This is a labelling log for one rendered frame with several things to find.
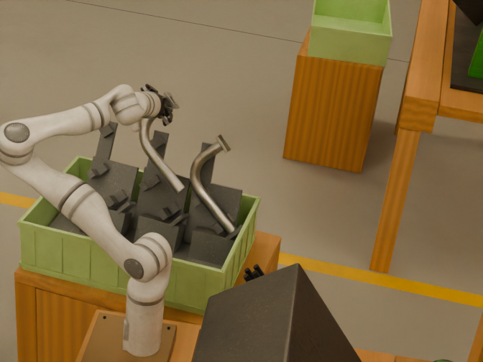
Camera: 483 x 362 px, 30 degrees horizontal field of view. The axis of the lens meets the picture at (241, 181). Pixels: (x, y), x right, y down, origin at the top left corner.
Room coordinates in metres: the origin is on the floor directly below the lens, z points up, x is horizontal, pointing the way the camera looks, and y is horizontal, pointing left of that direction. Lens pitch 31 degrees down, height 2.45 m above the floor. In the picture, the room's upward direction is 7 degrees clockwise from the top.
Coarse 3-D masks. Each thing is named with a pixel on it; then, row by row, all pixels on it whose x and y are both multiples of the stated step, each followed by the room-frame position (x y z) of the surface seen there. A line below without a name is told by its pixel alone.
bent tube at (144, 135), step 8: (168, 96) 2.34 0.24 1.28; (168, 104) 2.34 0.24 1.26; (176, 104) 2.35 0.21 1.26; (144, 120) 2.33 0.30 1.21; (152, 120) 2.33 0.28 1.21; (144, 128) 2.32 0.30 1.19; (144, 136) 2.31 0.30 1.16; (144, 144) 2.30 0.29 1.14; (152, 152) 2.29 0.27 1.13; (152, 160) 2.28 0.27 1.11; (160, 160) 2.27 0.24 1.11; (160, 168) 2.26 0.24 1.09; (168, 168) 2.26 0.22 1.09; (168, 176) 2.25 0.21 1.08; (176, 176) 2.26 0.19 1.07; (176, 184) 2.23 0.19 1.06
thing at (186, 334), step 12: (96, 312) 1.87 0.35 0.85; (108, 312) 1.88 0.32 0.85; (180, 324) 1.86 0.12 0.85; (192, 324) 1.87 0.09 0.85; (180, 336) 1.82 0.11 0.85; (192, 336) 1.82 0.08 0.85; (84, 348) 1.73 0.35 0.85; (180, 348) 1.77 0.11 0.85; (192, 348) 1.77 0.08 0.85; (180, 360) 1.73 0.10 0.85
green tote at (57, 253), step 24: (72, 168) 2.43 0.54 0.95; (24, 216) 2.12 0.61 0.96; (48, 216) 2.26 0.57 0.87; (240, 216) 2.38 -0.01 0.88; (24, 240) 2.09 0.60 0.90; (48, 240) 2.08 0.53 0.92; (72, 240) 2.06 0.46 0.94; (240, 240) 2.14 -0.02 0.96; (24, 264) 2.09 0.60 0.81; (48, 264) 2.08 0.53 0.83; (72, 264) 2.06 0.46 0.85; (96, 264) 2.05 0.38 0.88; (192, 264) 1.99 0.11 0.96; (240, 264) 2.20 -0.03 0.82; (120, 288) 2.03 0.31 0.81; (168, 288) 2.00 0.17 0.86; (192, 288) 1.99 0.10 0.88; (216, 288) 1.98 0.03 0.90; (192, 312) 1.99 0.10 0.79
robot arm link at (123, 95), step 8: (120, 88) 2.06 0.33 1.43; (128, 88) 2.08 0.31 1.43; (104, 96) 2.04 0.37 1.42; (112, 96) 2.04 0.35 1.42; (120, 96) 2.05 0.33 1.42; (128, 96) 2.06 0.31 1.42; (136, 96) 2.08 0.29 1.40; (96, 104) 2.01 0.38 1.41; (104, 104) 2.01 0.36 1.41; (112, 104) 2.05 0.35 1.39; (120, 104) 2.04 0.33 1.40; (128, 104) 2.04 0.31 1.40; (104, 112) 2.00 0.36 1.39; (104, 120) 1.99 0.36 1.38
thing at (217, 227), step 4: (208, 192) 2.26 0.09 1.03; (196, 196) 2.24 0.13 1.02; (192, 200) 2.23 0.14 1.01; (196, 200) 2.22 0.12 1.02; (200, 200) 2.23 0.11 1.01; (196, 204) 2.22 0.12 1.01; (228, 216) 2.23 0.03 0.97; (232, 220) 2.23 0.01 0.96; (216, 224) 2.19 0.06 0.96; (220, 224) 2.21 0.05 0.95; (216, 228) 2.19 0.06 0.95; (220, 228) 2.19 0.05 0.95; (216, 232) 2.18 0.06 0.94; (220, 232) 2.18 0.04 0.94
